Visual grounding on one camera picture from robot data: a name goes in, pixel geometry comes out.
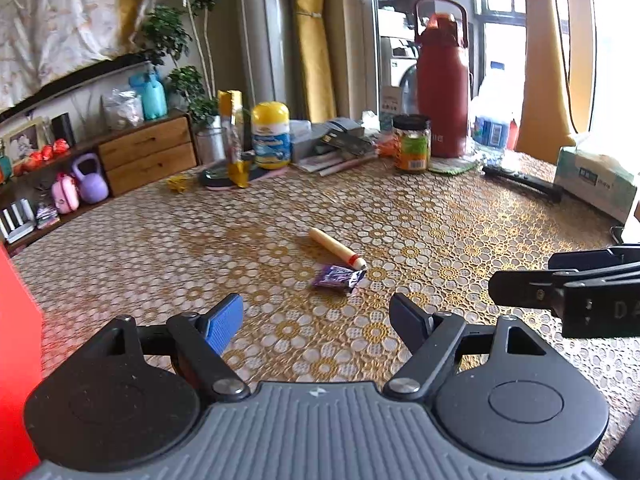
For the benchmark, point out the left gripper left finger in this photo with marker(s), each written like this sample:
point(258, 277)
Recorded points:
point(200, 341)

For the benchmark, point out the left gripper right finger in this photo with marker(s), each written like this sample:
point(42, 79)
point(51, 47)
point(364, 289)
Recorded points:
point(432, 340)

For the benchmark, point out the black remote control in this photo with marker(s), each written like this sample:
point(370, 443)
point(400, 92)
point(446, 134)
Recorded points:
point(552, 191)

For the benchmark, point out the purple candy packet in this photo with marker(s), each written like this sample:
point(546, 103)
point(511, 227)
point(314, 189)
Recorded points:
point(339, 278)

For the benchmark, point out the tissue box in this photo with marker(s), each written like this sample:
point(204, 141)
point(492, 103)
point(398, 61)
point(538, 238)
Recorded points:
point(599, 181)

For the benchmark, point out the yellow crumpled wrapper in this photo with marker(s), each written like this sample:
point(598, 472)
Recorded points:
point(180, 183)

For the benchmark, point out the dark round plate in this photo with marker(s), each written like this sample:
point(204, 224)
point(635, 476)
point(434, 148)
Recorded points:
point(222, 175)

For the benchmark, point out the green edged coaster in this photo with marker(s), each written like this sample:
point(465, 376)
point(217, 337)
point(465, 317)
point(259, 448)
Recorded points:
point(452, 166)

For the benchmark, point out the red storage box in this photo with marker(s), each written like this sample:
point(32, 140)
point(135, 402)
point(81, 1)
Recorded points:
point(20, 371)

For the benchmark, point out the purple kettlebell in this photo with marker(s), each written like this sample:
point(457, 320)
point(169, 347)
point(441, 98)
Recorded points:
point(92, 186)

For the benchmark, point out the pink small bag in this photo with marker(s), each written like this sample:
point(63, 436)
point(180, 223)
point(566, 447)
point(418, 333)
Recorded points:
point(65, 194)

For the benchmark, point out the glass jar black lid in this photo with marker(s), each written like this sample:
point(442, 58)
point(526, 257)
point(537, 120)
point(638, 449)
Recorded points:
point(412, 142)

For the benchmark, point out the wooden tv cabinet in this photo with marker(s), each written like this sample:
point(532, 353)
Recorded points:
point(125, 159)

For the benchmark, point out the clear plastic water bottle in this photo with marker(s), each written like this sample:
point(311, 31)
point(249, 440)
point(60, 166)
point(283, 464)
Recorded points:
point(490, 107)

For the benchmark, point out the stack of books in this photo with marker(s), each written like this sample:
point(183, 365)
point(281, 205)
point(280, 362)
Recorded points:
point(326, 148)

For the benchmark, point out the yellow lid white bottle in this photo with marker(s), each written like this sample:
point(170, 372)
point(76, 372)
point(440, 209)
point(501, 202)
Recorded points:
point(271, 135)

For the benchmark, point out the teal spray bottle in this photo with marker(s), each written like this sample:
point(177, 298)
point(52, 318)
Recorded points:
point(152, 94)

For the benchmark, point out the white box with label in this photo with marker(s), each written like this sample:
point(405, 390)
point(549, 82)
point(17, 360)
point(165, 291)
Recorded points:
point(390, 106)

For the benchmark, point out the clear plastic bag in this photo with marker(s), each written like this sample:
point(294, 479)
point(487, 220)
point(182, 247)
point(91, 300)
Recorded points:
point(122, 109)

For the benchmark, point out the red ornaments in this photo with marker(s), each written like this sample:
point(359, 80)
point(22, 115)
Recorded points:
point(38, 159)

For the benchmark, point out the black speaker cylinder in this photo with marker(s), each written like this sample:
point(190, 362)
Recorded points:
point(62, 129)

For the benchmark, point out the yellow curtain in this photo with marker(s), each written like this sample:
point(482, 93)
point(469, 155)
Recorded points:
point(315, 59)

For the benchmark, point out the washing machine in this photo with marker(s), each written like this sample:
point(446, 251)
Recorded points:
point(398, 70)

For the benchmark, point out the potted green tree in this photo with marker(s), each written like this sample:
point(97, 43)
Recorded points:
point(177, 32)

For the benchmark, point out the dark red thermos bottle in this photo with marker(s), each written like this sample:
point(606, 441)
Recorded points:
point(443, 78)

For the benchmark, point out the floral cloth cover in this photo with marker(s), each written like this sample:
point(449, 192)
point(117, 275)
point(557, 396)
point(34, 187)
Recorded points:
point(43, 41)

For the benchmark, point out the white air conditioner column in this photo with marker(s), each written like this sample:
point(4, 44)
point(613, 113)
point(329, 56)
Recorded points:
point(266, 32)

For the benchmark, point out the picture frame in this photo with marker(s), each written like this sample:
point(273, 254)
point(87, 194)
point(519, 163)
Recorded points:
point(26, 139)

